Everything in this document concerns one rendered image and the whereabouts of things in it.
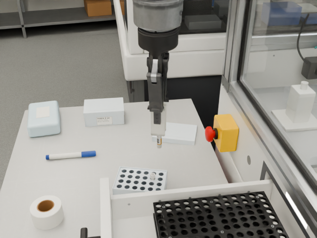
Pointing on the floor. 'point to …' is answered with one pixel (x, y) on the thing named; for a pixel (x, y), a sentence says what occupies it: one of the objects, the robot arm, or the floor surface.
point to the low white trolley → (97, 166)
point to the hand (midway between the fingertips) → (158, 118)
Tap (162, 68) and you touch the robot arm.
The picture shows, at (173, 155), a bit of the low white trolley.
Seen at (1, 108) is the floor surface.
